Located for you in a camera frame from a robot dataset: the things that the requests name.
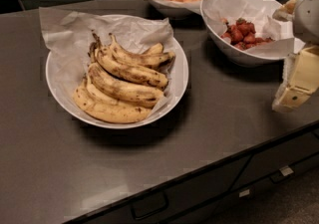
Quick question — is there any paper liner under strawberries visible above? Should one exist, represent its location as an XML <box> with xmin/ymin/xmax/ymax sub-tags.
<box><xmin>202</xmin><ymin>0</ymin><xmax>306</xmax><ymax>60</ymax></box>

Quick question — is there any white bowl with strawberries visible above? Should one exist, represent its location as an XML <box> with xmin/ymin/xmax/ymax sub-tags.
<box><xmin>199</xmin><ymin>0</ymin><xmax>305</xmax><ymax>68</ymax></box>

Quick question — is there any pale inner banana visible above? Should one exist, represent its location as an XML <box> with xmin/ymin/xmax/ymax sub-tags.
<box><xmin>85</xmin><ymin>76</ymin><xmax>131</xmax><ymax>107</ymax></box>

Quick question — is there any right drawer handle with latch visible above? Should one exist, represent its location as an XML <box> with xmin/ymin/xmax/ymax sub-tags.
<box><xmin>270</xmin><ymin>165</ymin><xmax>295</xmax><ymax>184</ymax></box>

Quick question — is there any spotted banana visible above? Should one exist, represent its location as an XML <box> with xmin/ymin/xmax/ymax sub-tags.
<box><xmin>109</xmin><ymin>33</ymin><xmax>175</xmax><ymax>70</ymax></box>
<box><xmin>87</xmin><ymin>63</ymin><xmax>163</xmax><ymax>108</ymax></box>
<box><xmin>90</xmin><ymin>33</ymin><xmax>168</xmax><ymax>90</ymax></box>

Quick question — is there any small silver drawer latch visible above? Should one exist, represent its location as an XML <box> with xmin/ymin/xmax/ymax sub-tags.
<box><xmin>238</xmin><ymin>189</ymin><xmax>251</xmax><ymax>198</ymax></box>

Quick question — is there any white paper under bananas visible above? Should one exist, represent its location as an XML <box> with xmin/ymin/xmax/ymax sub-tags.
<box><xmin>40</xmin><ymin>8</ymin><xmax>179</xmax><ymax>120</ymax></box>

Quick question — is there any red strawberries pile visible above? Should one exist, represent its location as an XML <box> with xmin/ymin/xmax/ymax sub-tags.
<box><xmin>220</xmin><ymin>18</ymin><xmax>273</xmax><ymax>51</ymax></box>

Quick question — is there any left dark drawer handle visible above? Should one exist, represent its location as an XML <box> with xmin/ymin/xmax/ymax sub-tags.
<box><xmin>131</xmin><ymin>192</ymin><xmax>168</xmax><ymax>221</ymax></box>

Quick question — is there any large white banana bowl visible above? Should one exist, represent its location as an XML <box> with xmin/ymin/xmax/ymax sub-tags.
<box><xmin>45</xmin><ymin>14</ymin><xmax>189</xmax><ymax>130</ymax></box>

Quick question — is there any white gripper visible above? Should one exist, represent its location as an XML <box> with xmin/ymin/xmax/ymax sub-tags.
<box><xmin>272</xmin><ymin>0</ymin><xmax>319</xmax><ymax>112</ymax></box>

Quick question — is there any bottom front banana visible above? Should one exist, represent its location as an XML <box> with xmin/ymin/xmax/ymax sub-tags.
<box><xmin>73</xmin><ymin>78</ymin><xmax>151</xmax><ymax>123</ymax></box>

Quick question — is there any small back banana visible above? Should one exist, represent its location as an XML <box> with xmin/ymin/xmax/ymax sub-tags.
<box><xmin>144</xmin><ymin>43</ymin><xmax>163</xmax><ymax>55</ymax></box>

